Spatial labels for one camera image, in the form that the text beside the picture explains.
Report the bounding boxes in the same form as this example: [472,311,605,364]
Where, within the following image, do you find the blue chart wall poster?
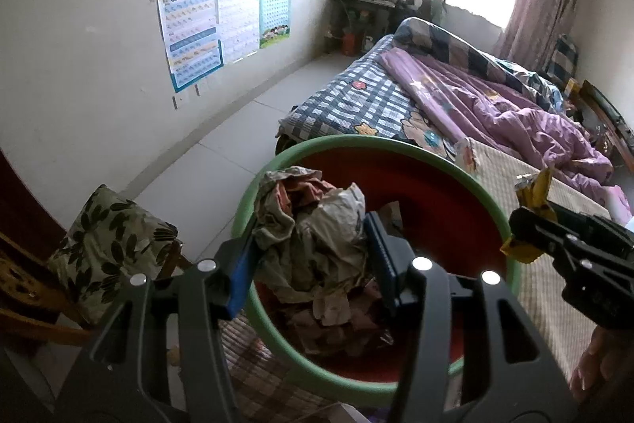
[157,0,223,93]

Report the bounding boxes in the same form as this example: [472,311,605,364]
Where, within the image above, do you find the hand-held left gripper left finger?
[74,235,261,423]

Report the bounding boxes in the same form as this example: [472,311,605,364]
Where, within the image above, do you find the grey paper wrapper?
[252,166,380,325]

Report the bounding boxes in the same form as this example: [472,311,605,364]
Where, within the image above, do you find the wooden chair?
[0,145,194,347]

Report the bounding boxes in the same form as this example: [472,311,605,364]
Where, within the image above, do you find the red basin with green rim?
[232,134,521,406]

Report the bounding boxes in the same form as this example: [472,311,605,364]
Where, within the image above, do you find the green-edged chart wall poster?
[258,0,292,50]

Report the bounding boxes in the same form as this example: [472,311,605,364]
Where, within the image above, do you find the pile of wrappers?
[277,279,402,357]

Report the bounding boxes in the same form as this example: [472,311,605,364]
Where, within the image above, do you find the white chart wall poster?
[216,0,262,66]

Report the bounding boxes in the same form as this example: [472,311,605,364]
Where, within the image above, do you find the pink cloth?
[602,185,634,220]

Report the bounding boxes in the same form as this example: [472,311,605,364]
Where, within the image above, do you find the person's right hand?
[569,328,634,404]

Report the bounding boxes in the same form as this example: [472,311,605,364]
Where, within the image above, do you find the wooden headboard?
[565,78,634,166]

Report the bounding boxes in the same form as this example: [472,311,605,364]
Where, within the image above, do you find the plaid pillow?
[545,34,580,89]

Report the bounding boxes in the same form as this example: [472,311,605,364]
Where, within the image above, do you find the yellow snack wrapper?
[500,168,556,263]

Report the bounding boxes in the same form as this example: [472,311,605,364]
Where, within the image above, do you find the brown checked mat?
[218,314,348,411]

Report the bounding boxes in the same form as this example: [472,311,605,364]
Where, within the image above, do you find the blue plaid bed sheet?
[277,34,461,161]

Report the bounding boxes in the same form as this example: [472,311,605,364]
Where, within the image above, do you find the cluttered wooden side desk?
[324,0,397,57]

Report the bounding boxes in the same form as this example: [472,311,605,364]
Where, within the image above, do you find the purple quilt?
[379,49,615,186]

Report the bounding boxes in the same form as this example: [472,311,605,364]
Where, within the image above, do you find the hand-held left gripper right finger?
[363,211,579,423]

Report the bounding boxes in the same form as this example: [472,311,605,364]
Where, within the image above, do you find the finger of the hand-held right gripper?
[545,202,634,250]
[509,205,595,278]

